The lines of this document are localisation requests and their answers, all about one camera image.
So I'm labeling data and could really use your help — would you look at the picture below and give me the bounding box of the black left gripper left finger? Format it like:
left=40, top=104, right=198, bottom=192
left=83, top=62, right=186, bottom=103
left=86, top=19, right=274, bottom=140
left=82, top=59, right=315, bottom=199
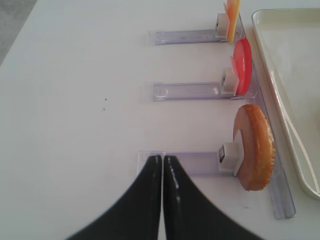
left=69, top=155, right=162, bottom=240

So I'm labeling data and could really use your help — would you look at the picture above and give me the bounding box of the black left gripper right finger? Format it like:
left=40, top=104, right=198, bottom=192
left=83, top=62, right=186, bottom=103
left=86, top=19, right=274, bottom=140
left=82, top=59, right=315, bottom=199
left=163, top=155, right=259, bottom=240

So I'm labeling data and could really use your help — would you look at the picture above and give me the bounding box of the bread slice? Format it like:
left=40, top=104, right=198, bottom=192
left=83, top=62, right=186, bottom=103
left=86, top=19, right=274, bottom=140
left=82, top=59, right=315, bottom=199
left=233, top=104, right=276, bottom=191

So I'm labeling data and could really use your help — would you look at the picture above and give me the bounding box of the upright red tomato slice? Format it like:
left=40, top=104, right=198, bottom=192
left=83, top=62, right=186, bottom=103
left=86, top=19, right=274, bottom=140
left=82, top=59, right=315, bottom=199
left=232, top=37, right=253, bottom=96

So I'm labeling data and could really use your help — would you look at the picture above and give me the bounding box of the upright yellow cheese slice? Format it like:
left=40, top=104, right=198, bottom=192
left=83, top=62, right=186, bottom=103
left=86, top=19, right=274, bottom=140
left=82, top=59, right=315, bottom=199
left=224, top=0, right=241, bottom=44

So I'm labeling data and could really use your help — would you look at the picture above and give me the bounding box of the cream rectangular tray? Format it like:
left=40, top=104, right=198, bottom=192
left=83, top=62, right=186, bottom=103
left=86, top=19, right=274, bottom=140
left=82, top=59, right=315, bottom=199
left=252, top=8, right=320, bottom=199

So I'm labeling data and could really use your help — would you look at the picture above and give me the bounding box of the clear bread holder rail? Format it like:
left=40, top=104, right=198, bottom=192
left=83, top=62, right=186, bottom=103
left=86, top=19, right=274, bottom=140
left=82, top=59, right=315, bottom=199
left=137, top=141, right=245, bottom=177

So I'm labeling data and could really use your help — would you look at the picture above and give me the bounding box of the clear left long rail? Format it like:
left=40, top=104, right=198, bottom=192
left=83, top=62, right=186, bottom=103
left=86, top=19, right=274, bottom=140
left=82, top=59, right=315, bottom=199
left=237, top=12, right=298, bottom=220

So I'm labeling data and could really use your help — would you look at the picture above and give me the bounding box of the clear tomato holder rail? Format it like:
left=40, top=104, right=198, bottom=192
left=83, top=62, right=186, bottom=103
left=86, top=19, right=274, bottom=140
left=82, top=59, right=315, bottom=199
left=144, top=67, right=243, bottom=102

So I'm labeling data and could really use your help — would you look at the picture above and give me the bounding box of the clear cheese holder rail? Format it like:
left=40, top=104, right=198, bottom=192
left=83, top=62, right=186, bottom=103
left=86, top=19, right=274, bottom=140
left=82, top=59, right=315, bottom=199
left=147, top=13, right=230, bottom=46

